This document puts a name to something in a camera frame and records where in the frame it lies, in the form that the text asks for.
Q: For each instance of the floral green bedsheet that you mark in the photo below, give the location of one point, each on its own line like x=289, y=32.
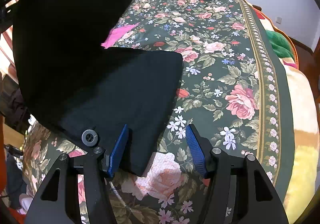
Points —
x=232, y=88

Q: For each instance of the black pants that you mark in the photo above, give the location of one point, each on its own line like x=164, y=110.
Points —
x=71, y=83

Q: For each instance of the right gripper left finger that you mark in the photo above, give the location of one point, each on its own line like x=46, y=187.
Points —
x=57, y=198

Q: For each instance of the pink folded pants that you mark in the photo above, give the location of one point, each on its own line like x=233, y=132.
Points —
x=117, y=34

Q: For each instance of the yellow green fleece blanket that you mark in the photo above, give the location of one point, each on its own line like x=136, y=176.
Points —
x=302, y=186

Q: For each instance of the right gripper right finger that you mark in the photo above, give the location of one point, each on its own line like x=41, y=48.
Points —
x=239, y=189

